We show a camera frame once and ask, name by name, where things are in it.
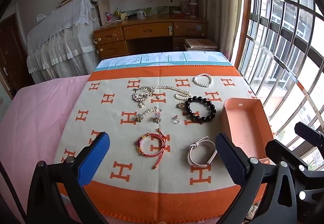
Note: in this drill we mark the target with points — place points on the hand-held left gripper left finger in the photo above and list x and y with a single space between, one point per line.
93 157

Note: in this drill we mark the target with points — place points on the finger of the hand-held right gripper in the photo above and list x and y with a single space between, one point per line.
283 151
310 131

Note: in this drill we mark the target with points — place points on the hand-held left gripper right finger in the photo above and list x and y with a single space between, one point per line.
230 159

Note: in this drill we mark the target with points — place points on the orange cardboard box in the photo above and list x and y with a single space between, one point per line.
243 125

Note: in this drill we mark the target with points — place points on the pearl pin brooch with flowers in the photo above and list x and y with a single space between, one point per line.
138 117

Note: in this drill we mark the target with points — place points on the small gold pendant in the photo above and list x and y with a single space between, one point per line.
180 105

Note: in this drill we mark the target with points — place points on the rhinestone brooch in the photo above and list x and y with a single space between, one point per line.
141 96

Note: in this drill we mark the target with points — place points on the orange and cream printed blanket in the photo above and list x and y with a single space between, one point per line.
121 143

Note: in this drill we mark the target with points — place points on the pink bed sheet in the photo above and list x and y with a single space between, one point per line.
38 117

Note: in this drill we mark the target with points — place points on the small flower earring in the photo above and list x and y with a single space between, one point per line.
157 119

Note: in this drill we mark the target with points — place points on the metal window grille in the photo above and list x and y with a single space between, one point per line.
286 44

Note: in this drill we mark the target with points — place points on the blue tree-print bed sheet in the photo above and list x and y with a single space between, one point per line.
151 58

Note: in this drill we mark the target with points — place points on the stack of large books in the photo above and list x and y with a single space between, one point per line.
200 44

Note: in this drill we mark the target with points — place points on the white lace cloth cover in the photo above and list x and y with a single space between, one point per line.
63 36

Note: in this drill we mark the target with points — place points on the dark wooden door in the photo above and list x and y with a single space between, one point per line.
10 57

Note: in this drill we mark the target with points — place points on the wooden desk with drawers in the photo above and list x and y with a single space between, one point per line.
146 30

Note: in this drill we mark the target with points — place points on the pink pen holder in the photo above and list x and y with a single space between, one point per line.
108 17

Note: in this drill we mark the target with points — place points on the white drawer child lock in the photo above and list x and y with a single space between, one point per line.
170 29

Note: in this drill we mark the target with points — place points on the yellow cup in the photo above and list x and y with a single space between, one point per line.
123 15

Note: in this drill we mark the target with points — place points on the beige curtain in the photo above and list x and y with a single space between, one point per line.
227 11

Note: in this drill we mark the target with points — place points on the white mug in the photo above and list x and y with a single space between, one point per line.
141 15

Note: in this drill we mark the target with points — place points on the clear jar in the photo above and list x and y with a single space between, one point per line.
192 9

